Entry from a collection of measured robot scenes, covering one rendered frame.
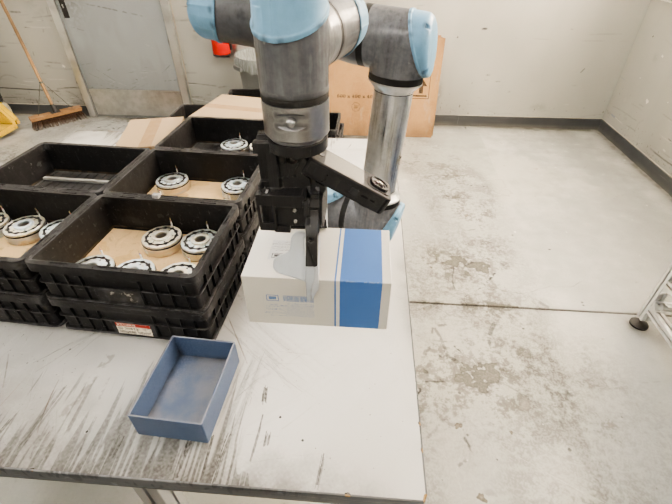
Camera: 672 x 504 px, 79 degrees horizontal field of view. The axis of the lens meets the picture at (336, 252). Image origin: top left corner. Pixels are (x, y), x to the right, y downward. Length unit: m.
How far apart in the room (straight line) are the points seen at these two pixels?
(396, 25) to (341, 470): 0.84
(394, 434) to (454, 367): 1.04
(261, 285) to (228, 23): 0.33
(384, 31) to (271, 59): 0.47
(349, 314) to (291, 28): 0.36
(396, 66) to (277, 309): 0.53
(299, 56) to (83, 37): 4.37
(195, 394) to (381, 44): 0.82
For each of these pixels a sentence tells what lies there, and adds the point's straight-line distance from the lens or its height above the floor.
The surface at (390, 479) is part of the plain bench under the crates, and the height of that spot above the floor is 0.70.
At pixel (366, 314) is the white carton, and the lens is 0.58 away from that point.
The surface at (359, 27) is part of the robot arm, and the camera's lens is 0.55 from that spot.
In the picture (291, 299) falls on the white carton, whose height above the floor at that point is 1.10.
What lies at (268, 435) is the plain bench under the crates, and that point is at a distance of 0.91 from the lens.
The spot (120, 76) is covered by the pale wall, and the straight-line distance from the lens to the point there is 4.71.
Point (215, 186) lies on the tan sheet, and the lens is 1.43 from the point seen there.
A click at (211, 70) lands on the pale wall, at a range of 4.34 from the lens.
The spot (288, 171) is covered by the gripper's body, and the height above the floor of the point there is 1.27.
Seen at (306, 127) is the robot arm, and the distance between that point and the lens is 0.46.
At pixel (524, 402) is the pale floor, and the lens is 1.92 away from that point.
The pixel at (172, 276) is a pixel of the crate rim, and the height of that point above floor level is 0.93.
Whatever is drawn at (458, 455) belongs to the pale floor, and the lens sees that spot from 1.72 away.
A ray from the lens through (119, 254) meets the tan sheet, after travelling 1.22.
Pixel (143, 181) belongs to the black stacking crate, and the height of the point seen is 0.87.
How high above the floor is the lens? 1.50
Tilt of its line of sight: 38 degrees down
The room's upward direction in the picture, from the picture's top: straight up
